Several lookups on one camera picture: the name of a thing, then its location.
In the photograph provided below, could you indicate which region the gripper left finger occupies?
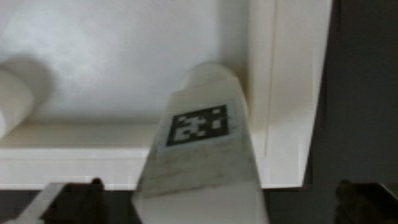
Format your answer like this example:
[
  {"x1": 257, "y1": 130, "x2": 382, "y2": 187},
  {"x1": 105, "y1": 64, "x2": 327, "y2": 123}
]
[{"x1": 10, "y1": 178, "x2": 110, "y2": 224}]

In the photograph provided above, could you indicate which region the white leg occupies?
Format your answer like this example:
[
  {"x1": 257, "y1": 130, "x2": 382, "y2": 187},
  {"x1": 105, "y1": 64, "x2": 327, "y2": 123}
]
[{"x1": 133, "y1": 63, "x2": 270, "y2": 224}]

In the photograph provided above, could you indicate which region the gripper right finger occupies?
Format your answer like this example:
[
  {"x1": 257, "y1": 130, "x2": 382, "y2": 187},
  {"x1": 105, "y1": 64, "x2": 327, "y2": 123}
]
[{"x1": 334, "y1": 180, "x2": 398, "y2": 224}]

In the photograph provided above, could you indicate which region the white square tabletop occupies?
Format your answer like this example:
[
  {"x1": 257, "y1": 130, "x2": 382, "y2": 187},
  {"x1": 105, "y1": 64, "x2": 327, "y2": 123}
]
[{"x1": 0, "y1": 0, "x2": 336, "y2": 190}]

